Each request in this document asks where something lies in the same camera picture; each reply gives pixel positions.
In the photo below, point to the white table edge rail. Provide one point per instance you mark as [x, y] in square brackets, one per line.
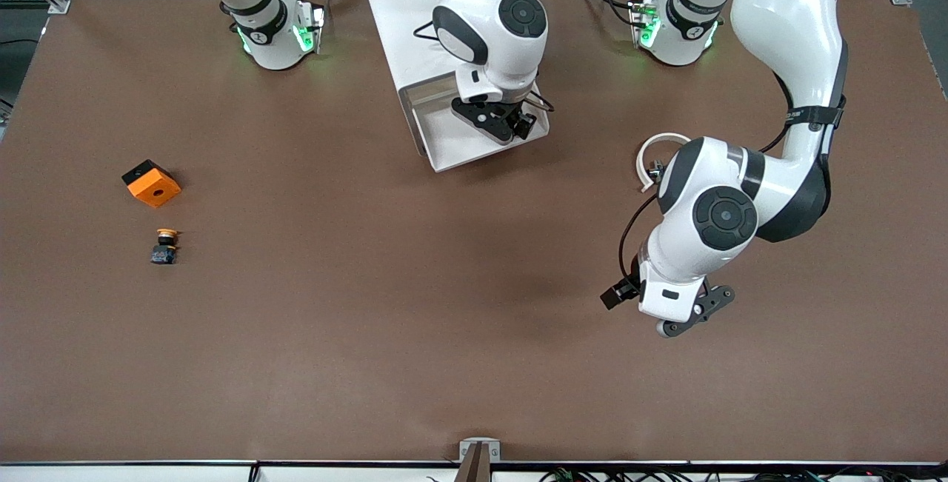
[148, 474]

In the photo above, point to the grey metal mount bracket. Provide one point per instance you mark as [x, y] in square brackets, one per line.
[464, 451]

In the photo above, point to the black right camera bracket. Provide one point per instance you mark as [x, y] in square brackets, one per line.
[492, 126]

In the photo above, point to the orange and black box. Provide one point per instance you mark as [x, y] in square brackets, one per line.
[155, 189]

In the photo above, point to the yellow mushroom push button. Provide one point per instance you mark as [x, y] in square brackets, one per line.
[164, 249]

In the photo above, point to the brown table cover sheet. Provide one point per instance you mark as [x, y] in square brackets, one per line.
[474, 319]

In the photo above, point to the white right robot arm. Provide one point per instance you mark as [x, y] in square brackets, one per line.
[489, 38]

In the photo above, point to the dark camera pole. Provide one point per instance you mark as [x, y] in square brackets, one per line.
[478, 471]

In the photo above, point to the black left camera bracket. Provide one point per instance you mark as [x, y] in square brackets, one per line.
[711, 303]

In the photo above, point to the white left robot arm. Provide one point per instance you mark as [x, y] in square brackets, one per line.
[785, 30]

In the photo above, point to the black camera bracket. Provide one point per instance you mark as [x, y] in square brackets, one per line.
[711, 303]
[492, 126]

